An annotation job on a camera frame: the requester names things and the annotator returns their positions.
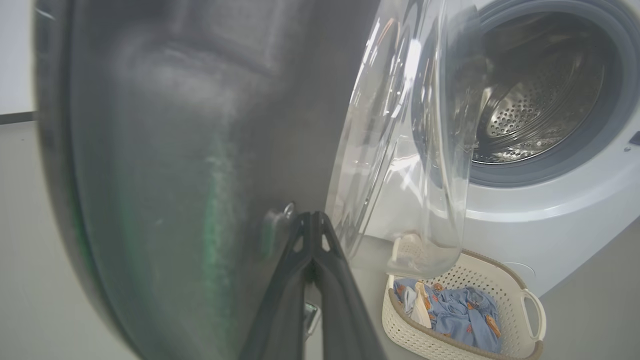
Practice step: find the cream white garment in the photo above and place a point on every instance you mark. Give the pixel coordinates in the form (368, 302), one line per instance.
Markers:
(420, 310)

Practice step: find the cream perforated laundry basket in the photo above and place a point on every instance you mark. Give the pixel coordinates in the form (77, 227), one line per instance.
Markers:
(500, 280)

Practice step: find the stainless steel washing machine drum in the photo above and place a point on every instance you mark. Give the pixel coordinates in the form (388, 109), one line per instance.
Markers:
(540, 100)

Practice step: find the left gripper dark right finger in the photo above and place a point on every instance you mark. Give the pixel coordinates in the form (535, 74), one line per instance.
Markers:
(342, 310)

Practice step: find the blue bear-print garment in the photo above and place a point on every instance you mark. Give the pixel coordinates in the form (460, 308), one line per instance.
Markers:
(460, 320)

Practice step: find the round white filter cover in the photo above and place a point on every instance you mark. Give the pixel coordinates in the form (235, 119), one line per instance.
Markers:
(520, 274)

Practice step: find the black round glass washer door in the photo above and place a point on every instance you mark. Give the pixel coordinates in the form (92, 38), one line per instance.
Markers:
(175, 150)

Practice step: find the white front-load washing machine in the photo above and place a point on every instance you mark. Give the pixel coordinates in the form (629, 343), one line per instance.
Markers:
(550, 225)

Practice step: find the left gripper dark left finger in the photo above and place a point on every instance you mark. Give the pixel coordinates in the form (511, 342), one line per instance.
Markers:
(285, 300)

